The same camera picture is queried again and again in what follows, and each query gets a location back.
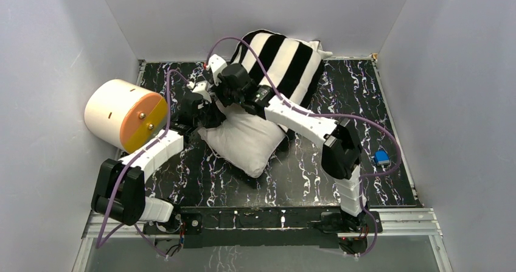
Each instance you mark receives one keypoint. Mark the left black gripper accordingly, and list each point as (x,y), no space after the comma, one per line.
(202,111)

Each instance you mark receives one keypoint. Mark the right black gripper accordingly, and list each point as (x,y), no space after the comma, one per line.
(216,89)

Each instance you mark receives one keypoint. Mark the white pillow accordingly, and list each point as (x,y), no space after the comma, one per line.
(244,140)

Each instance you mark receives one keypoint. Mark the black white striped pillowcase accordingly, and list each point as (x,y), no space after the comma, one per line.
(294,66)

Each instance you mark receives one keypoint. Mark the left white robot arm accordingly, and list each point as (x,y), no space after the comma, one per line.
(120,188)

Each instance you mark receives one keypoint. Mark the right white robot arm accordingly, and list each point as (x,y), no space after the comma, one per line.
(338,143)

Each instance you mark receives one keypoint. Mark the white orange cylinder roll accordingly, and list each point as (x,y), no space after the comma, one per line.
(125,115)

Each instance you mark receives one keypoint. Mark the small blue object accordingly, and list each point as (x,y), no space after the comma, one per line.
(381,158)

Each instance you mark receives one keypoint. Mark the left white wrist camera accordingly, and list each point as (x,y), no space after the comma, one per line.
(199,87)

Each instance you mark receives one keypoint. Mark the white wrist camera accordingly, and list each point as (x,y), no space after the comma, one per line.
(215,64)
(199,87)

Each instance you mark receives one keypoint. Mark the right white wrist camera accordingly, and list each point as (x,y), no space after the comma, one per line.
(215,64)

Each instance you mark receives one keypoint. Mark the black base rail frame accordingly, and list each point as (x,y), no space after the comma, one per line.
(322,226)

